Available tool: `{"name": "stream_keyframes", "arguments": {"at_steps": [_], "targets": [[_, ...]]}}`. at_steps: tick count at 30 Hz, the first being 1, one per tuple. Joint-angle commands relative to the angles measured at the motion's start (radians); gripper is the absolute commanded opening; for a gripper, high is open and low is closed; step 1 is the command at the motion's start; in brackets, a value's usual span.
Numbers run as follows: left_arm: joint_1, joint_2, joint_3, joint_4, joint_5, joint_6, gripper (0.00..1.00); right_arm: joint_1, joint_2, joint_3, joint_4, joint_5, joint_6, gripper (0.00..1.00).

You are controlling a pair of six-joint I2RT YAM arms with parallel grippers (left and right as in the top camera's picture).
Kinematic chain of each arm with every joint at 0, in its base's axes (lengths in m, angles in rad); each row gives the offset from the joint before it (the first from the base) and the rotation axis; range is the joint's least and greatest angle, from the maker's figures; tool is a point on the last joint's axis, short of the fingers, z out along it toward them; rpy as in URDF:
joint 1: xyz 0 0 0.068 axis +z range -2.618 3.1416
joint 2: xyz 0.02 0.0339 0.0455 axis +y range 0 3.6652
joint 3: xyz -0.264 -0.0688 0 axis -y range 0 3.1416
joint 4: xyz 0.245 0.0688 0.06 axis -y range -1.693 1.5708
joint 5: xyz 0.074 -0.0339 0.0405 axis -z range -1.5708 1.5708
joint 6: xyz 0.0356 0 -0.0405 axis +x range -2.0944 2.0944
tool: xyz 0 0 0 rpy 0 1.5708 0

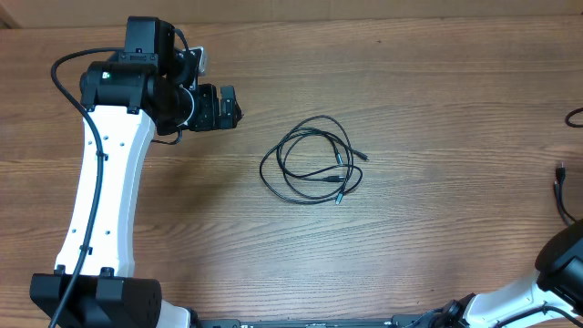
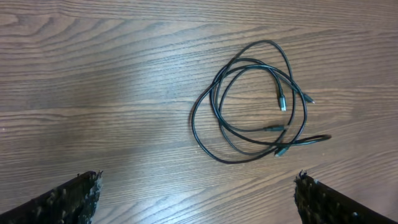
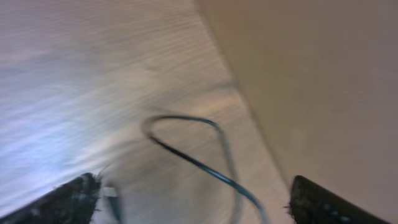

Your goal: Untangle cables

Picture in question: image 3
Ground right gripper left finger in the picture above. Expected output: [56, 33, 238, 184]
[1, 172, 101, 224]

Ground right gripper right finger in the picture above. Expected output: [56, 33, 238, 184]
[287, 175, 388, 224]

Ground black USB cable long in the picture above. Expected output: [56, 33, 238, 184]
[102, 114, 271, 224]

